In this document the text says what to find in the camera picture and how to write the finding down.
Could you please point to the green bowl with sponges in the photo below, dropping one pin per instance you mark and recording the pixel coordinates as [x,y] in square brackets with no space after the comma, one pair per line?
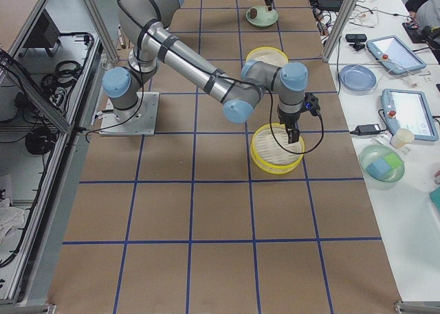
[382,164]

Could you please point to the far teach pendant tablet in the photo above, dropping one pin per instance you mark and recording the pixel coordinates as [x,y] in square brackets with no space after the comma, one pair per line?
[394,55]

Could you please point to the paper cup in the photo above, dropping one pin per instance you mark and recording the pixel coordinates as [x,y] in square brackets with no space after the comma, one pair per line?
[401,138]

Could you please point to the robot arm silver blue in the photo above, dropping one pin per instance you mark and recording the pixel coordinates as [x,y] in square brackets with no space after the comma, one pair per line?
[145,23]

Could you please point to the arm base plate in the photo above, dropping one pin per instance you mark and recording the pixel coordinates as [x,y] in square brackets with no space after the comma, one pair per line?
[140,120]

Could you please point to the near teach pendant tablet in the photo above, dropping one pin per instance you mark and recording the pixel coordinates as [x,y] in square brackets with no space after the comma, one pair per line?
[409,109]

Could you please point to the black webcam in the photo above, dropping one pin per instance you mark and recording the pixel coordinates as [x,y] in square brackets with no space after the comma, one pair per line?
[356,41]

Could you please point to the aluminium frame post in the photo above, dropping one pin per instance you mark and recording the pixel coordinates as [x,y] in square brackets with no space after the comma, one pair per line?
[336,32]

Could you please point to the blue plate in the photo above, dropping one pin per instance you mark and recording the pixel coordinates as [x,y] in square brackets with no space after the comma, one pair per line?
[358,79]

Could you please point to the light green plate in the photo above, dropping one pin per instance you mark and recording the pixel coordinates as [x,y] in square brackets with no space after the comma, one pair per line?
[264,18]

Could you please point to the brown bun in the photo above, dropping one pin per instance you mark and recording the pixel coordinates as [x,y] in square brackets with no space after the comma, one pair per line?
[253,13]

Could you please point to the black power adapter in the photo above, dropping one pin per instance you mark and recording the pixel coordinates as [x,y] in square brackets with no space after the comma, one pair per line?
[366,129]

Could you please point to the teach pendant tablet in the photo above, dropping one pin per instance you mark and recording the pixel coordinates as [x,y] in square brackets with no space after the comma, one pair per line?
[394,55]
[409,109]

